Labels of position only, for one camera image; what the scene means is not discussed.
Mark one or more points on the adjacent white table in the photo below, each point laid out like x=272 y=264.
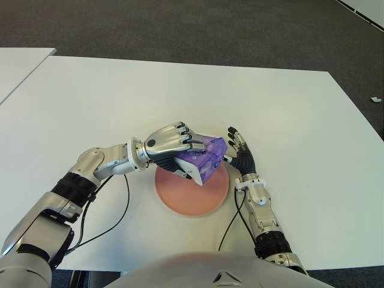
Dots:
x=18 y=67

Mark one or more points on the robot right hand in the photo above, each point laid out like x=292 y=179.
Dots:
x=246 y=160

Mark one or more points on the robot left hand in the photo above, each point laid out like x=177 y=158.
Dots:
x=163 y=141

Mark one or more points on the pink round plate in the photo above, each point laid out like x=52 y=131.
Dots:
x=186 y=195

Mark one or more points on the small white floor object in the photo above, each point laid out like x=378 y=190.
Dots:
x=375 y=99

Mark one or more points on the purple tissue paper pack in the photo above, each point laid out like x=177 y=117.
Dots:
x=210 y=162

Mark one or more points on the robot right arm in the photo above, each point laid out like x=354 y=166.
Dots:
x=261 y=195

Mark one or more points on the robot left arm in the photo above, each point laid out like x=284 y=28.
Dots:
x=90 y=159

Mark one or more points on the silver robot torso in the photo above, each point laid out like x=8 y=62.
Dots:
x=192 y=270

